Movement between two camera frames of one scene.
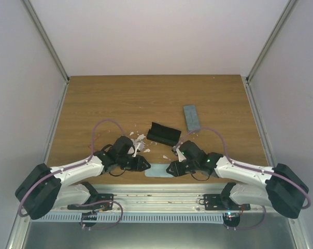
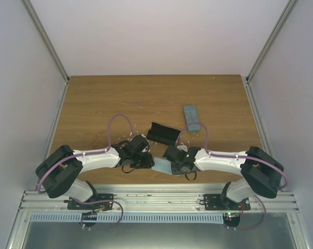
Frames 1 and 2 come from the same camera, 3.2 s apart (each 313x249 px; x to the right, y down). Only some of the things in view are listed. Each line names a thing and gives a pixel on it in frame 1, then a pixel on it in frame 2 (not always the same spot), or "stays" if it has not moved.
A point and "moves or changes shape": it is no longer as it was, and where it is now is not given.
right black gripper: x=174 y=166 stays
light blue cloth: x=158 y=170 moves or changes shape
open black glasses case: x=164 y=134 stays
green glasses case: x=191 y=118 stays
